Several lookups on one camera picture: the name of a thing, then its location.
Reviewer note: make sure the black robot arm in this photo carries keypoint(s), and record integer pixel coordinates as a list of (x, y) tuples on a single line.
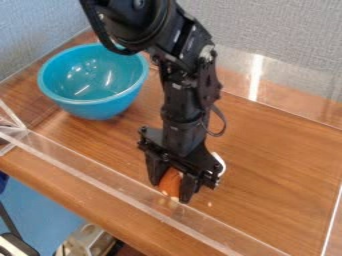
[(156, 26)]

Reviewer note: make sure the black white object bottom left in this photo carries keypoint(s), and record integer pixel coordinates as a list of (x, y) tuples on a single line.
[(12, 246)]

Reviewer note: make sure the clear acrylic barrier wall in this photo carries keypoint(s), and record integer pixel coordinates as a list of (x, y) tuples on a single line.
[(276, 206)]

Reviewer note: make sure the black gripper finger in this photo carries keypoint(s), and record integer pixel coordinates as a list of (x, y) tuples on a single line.
[(188, 186), (157, 165)]

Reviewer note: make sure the grey white box under table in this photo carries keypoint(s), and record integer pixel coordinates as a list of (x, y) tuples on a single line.
[(86, 241)]

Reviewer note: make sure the brown and white toy mushroom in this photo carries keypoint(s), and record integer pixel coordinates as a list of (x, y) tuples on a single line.
[(169, 183)]

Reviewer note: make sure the blue plastic bowl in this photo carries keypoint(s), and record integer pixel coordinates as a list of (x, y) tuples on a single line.
[(92, 82)]

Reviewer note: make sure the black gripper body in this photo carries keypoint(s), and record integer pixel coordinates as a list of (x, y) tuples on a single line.
[(180, 142)]

